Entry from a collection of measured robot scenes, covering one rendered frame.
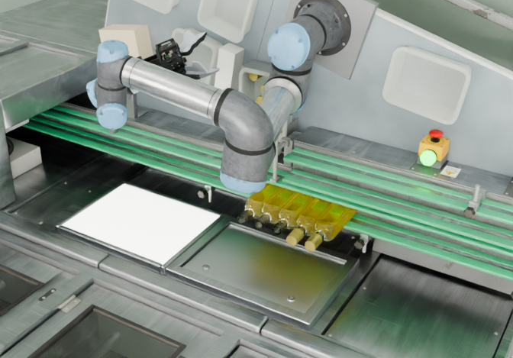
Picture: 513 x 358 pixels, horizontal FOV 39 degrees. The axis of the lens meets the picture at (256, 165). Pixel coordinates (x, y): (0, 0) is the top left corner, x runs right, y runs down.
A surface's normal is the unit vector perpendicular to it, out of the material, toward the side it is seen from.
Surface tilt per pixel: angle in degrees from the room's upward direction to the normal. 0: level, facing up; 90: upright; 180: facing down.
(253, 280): 90
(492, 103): 0
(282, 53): 4
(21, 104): 90
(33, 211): 90
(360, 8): 4
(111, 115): 42
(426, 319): 90
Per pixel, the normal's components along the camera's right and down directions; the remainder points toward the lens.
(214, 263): 0.02, -0.88
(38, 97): 0.86, 0.25
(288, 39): -0.50, 0.34
